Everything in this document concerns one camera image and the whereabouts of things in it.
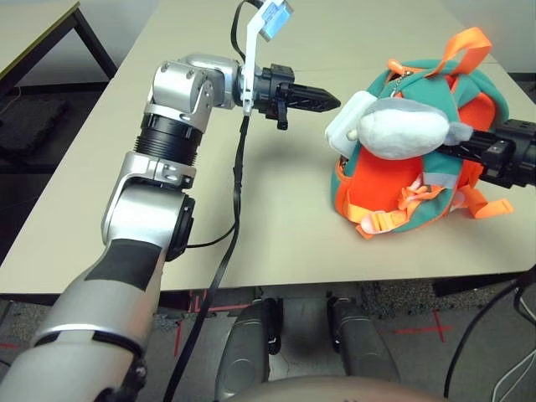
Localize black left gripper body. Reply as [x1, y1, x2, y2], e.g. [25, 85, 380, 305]
[253, 62, 299, 131]

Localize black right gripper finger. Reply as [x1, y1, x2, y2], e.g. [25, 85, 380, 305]
[442, 145, 487, 163]
[459, 129, 511, 149]

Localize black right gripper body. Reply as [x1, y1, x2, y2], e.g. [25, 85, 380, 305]
[480, 118, 536, 190]

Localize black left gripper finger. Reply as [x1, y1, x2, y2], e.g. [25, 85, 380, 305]
[287, 100, 341, 114]
[292, 82, 342, 103]

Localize orange and teal backpack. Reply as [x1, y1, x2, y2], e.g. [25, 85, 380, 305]
[330, 27, 515, 240]

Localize grey white plush toy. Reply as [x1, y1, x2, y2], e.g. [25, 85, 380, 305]
[359, 99, 474, 161]

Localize side table with black legs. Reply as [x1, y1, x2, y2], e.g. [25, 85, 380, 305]
[0, 0, 118, 85]

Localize dark grey robot right leg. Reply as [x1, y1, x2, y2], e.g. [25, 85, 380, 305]
[328, 296, 401, 384]

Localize dark grey robot leg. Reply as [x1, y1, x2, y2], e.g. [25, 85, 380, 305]
[214, 296, 286, 402]
[328, 296, 401, 384]

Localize black floor mat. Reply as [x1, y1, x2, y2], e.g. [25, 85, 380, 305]
[0, 96, 70, 157]

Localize dark grey robot left leg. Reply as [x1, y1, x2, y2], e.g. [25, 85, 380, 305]
[214, 296, 286, 402]

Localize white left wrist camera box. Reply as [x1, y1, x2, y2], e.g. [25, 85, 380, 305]
[241, 0, 294, 116]

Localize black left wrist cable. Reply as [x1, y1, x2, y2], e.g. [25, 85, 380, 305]
[162, 0, 269, 402]

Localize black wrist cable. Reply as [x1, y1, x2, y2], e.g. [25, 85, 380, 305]
[162, 0, 269, 402]
[443, 274, 536, 399]

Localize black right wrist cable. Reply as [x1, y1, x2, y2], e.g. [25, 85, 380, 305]
[443, 274, 536, 399]

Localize white floor cable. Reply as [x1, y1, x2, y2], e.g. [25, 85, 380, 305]
[492, 347, 536, 402]

